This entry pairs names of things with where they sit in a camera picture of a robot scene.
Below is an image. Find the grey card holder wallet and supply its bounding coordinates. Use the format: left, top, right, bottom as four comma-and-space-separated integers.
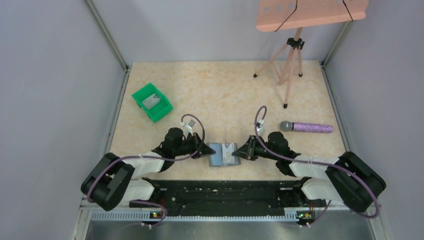
207, 142, 241, 167

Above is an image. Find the silver credit card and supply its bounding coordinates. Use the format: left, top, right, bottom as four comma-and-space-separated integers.
221, 143, 237, 166
141, 93, 161, 110

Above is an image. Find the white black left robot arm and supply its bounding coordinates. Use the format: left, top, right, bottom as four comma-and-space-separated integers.
80, 127, 216, 211

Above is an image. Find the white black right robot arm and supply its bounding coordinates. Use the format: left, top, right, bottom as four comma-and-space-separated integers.
232, 131, 387, 213

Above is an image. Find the purple glitter microphone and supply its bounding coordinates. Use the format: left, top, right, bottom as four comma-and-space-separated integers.
279, 120, 333, 134

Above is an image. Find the green plastic bin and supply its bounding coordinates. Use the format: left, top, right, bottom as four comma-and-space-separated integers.
131, 82, 173, 123

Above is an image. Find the pink music stand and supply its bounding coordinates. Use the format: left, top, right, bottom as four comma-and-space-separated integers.
253, 0, 369, 109

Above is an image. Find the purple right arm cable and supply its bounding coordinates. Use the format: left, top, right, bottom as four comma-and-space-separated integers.
254, 105, 381, 227

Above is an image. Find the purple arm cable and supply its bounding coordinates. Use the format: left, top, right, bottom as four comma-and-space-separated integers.
86, 114, 206, 229
254, 105, 381, 227

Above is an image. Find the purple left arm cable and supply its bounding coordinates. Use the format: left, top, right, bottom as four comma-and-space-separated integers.
86, 114, 206, 229

